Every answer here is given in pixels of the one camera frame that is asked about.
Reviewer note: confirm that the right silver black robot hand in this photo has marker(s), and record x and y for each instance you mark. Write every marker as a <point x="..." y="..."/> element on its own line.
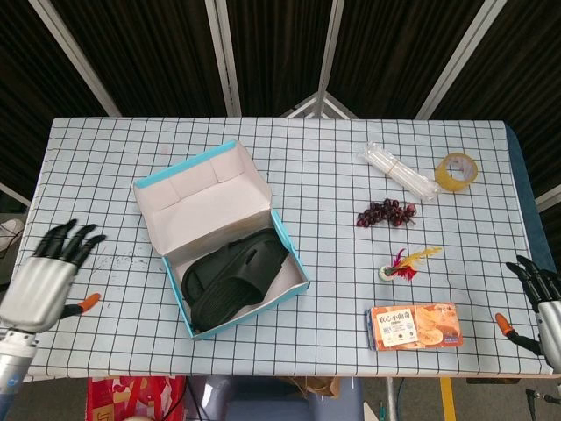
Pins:
<point x="551" y="324"/>

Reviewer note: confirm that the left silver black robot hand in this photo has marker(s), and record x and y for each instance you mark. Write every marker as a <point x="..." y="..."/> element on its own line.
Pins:
<point x="35" y="294"/>

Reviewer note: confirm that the light blue cardboard shoe box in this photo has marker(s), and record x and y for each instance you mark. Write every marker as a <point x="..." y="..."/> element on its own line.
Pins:
<point x="206" y="193"/>

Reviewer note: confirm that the orange snack package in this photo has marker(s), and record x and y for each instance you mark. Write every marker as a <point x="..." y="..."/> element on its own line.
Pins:
<point x="416" y="326"/>

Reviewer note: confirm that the red printed shopping bag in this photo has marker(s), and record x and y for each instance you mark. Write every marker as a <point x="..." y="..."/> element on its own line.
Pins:
<point x="131" y="394"/>

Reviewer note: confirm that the light blue checkered tablecloth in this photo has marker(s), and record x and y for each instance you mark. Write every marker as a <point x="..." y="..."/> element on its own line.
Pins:
<point x="109" y="175"/>

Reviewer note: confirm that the colourful feather shuttlecock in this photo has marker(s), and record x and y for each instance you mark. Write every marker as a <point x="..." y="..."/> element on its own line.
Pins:
<point x="388" y="273"/>

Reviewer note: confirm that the grey metal table leg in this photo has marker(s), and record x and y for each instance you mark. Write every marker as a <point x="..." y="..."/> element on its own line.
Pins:
<point x="390" y="399"/>

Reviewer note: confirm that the yellow packing tape roll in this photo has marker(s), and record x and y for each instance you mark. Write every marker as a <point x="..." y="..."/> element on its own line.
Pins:
<point x="442" y="177"/>

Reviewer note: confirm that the purple artificial grape bunch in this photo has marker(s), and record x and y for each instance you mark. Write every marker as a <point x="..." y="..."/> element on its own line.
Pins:
<point x="385" y="212"/>

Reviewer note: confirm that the bundle of clear plastic tubes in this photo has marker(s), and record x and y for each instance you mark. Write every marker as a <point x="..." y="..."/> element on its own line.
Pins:
<point x="399" y="171"/>

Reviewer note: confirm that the dark folding partition screen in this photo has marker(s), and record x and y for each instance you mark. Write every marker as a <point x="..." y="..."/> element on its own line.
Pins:
<point x="153" y="52"/>

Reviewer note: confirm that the white metal partition foot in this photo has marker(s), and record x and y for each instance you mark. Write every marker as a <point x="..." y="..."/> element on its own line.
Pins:
<point x="320" y="107"/>

